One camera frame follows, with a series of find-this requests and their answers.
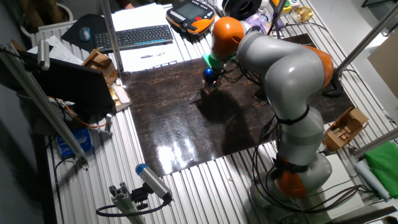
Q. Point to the white round bin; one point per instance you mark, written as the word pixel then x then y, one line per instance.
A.
pixel 66 9

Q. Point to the orange black teach pendant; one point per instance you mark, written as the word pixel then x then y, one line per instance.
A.
pixel 189 15

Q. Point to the black computer keyboard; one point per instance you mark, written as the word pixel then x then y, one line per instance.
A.
pixel 133 37

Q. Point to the green cloth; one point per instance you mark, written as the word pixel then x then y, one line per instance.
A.
pixel 384 168

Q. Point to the yellow green button box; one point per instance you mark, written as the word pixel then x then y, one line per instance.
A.
pixel 287 7

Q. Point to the silver camera blue tip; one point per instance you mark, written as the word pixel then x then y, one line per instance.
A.
pixel 152 180

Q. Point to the large white paper sheet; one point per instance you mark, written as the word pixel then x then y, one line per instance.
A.
pixel 140 15

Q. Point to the white flat board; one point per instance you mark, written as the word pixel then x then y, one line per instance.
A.
pixel 345 186

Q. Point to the green gripper mount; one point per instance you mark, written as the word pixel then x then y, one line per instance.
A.
pixel 211 61

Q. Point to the small white box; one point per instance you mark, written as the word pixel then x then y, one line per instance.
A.
pixel 296 3

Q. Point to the gold foil box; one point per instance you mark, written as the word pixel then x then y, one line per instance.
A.
pixel 117 97

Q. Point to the person hand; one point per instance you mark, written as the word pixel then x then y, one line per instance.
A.
pixel 129 6

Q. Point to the silver bar camera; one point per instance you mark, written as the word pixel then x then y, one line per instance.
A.
pixel 43 54

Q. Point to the pale blue rolled sheet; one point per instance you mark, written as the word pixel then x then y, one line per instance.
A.
pixel 371 179

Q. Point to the dark marble pattern mat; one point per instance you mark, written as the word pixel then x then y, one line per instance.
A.
pixel 186 130

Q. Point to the horizontal aluminium rail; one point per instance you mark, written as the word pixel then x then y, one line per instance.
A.
pixel 376 142

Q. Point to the black mouse pad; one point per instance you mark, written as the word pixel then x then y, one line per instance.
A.
pixel 93 21

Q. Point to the open cardboard box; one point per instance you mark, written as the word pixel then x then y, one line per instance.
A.
pixel 345 129

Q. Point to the short aluminium profile stub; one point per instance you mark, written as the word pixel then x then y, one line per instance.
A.
pixel 124 202

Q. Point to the flat brown cardboard sheet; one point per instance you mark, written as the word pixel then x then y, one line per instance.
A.
pixel 385 65

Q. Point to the purple plastic bag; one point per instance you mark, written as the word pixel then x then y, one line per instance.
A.
pixel 258 21

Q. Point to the long aluminium profile beam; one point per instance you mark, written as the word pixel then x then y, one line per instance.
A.
pixel 40 102

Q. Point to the black flat monitor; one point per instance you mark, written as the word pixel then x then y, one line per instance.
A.
pixel 74 84

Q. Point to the silver stand post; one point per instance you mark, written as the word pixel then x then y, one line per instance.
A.
pixel 370 35

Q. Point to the dark red sleeved forearm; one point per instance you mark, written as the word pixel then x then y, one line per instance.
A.
pixel 122 3

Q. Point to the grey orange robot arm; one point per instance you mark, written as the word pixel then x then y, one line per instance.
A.
pixel 289 74

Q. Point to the grey blue computer mouse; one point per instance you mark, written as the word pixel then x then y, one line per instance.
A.
pixel 85 34

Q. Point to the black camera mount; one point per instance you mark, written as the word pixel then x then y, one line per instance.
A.
pixel 140 196

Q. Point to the golden translucent object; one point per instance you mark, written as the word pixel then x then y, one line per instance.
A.
pixel 302 14

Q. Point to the thin black upright pole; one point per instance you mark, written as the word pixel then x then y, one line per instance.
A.
pixel 276 15

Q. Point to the brown box with flaps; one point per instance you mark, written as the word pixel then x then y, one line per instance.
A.
pixel 101 63

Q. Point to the stack of white papers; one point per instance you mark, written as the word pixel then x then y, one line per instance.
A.
pixel 62 51

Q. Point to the blue tissue pack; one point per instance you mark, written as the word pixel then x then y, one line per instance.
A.
pixel 74 143

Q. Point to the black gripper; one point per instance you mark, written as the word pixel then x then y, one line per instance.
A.
pixel 212 76

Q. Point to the black filament spool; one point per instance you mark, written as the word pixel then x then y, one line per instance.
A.
pixel 242 7

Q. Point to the black stand base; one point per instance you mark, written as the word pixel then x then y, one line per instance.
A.
pixel 334 87

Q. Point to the upright aluminium post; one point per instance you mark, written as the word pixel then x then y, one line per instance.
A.
pixel 111 34

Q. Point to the small silver bracket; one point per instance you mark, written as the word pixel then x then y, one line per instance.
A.
pixel 109 121

